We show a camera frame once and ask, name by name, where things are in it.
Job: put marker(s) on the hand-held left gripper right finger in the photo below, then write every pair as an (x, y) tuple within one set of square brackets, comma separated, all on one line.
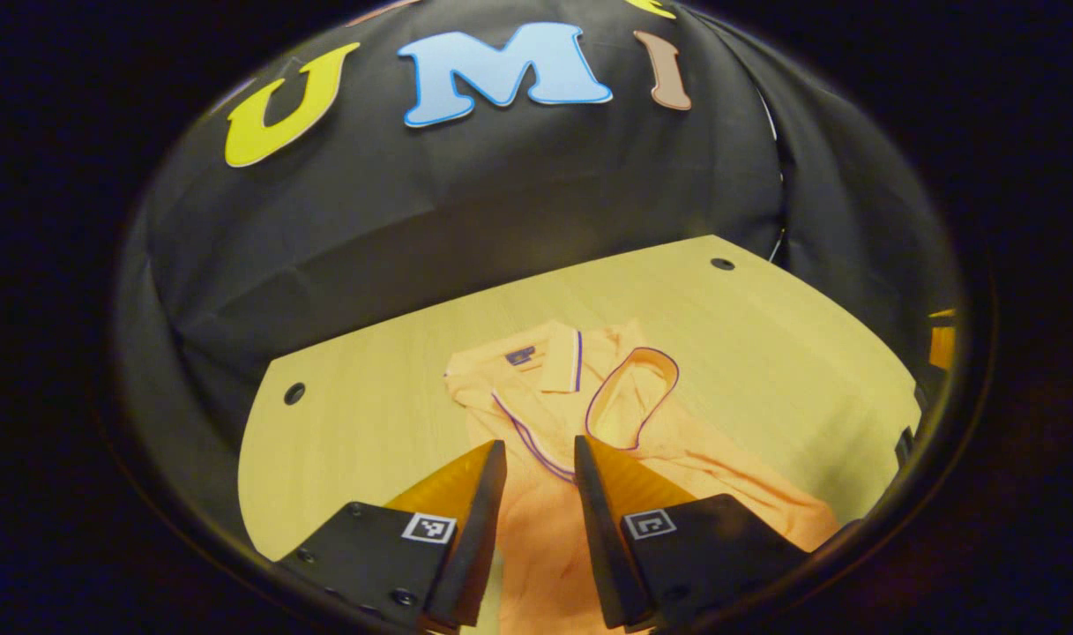
[(602, 538)]

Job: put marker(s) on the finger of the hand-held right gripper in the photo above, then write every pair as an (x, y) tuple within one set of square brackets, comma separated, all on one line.
[(942, 344)]

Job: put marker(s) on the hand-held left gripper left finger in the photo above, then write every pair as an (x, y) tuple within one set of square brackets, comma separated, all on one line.
[(474, 538)]

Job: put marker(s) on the orange T-shirt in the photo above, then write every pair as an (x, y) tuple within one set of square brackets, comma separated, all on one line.
[(677, 459)]

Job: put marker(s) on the black backdrop cloth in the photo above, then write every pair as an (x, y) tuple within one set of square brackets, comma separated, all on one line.
[(501, 194)]

